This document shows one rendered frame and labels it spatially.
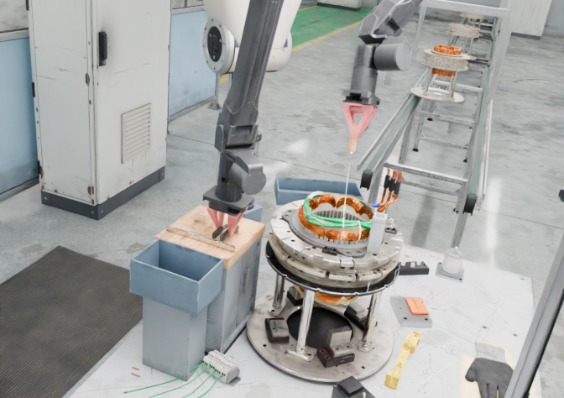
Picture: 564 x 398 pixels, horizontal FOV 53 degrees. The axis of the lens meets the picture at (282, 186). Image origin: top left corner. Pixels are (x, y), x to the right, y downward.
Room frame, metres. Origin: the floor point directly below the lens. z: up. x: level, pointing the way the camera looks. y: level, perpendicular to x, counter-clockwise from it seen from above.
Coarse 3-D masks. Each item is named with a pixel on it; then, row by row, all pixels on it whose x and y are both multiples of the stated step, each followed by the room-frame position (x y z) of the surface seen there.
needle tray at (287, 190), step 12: (276, 180) 1.52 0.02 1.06; (288, 180) 1.55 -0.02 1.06; (300, 180) 1.55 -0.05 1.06; (312, 180) 1.56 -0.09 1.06; (324, 180) 1.56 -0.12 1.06; (276, 192) 1.47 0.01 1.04; (288, 192) 1.44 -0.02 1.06; (300, 192) 1.45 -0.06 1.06; (312, 192) 1.55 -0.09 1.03; (336, 192) 1.56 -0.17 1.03; (348, 192) 1.57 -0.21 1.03; (360, 192) 1.50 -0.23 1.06; (276, 204) 1.44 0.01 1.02
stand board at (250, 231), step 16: (176, 224) 1.18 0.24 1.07; (192, 224) 1.19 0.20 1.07; (208, 224) 1.20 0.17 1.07; (224, 224) 1.21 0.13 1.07; (240, 224) 1.22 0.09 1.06; (256, 224) 1.23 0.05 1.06; (176, 240) 1.10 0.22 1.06; (192, 240) 1.11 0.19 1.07; (224, 240) 1.13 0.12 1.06; (240, 240) 1.14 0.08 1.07; (256, 240) 1.19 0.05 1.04; (224, 256) 1.06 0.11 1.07; (240, 256) 1.10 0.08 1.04
